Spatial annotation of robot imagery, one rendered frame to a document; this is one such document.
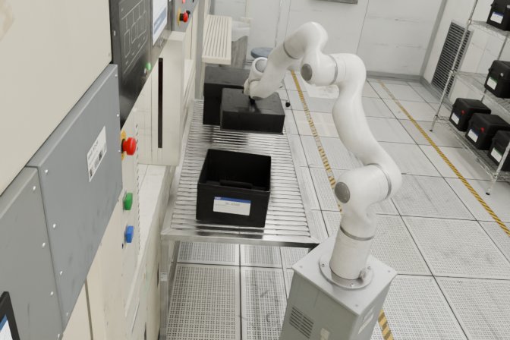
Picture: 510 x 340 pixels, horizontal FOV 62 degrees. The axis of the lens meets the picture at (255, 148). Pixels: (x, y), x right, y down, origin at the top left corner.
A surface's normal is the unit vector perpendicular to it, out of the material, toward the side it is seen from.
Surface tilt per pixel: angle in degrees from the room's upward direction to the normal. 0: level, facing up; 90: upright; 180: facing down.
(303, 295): 90
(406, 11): 90
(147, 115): 90
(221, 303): 0
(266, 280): 0
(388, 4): 90
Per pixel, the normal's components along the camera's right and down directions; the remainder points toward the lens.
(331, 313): -0.67, 0.29
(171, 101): 0.04, 0.49
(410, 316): 0.11, -0.87
